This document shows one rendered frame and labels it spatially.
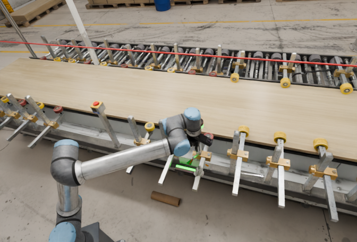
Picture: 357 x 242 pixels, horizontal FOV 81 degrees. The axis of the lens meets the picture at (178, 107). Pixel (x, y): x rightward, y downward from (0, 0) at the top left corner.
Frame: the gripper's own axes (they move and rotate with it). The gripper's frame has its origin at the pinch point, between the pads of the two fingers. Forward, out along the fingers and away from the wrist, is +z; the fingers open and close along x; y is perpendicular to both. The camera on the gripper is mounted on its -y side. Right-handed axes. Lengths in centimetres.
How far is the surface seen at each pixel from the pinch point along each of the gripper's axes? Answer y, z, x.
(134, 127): 51, -4, -6
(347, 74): -108, 6, -114
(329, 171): -77, 4, -7
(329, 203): -75, 5, 12
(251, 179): -36.7, 31.0, -5.5
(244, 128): -26.6, 3.1, -28.5
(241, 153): -27.1, 4.0, -7.7
